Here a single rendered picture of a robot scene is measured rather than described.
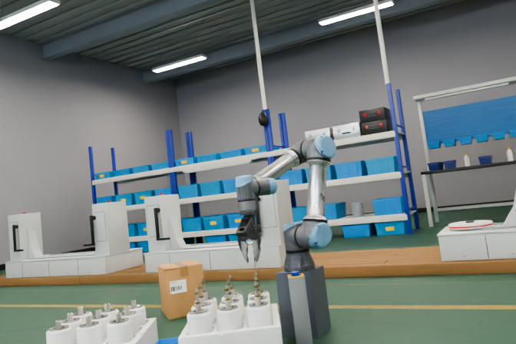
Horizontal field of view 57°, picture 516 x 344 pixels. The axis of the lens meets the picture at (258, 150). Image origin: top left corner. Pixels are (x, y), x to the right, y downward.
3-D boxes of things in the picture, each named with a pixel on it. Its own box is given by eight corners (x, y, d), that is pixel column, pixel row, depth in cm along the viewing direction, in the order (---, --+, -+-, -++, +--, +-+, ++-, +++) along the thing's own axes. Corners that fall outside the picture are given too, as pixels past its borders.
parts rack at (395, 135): (120, 249, 898) (112, 148, 917) (421, 228, 646) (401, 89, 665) (95, 254, 842) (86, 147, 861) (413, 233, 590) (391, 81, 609)
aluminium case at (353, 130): (341, 142, 685) (339, 129, 687) (367, 138, 669) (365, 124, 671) (333, 140, 647) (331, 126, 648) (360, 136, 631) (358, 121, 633)
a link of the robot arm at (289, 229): (299, 246, 240) (295, 219, 241) (316, 247, 229) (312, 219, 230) (279, 250, 233) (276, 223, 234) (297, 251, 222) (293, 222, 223)
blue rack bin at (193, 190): (196, 197, 811) (194, 185, 813) (214, 195, 795) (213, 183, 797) (178, 199, 766) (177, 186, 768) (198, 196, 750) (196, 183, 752)
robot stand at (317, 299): (297, 326, 240) (290, 266, 243) (331, 327, 231) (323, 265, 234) (282, 338, 224) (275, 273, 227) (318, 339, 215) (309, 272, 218)
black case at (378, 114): (368, 126, 669) (366, 114, 670) (392, 121, 653) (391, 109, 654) (359, 123, 631) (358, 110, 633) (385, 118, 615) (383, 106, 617)
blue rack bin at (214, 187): (217, 195, 790) (216, 182, 792) (236, 192, 773) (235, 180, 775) (200, 196, 745) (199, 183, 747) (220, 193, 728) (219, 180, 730)
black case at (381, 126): (368, 137, 667) (367, 126, 668) (394, 133, 652) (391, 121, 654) (362, 136, 629) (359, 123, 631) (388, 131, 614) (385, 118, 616)
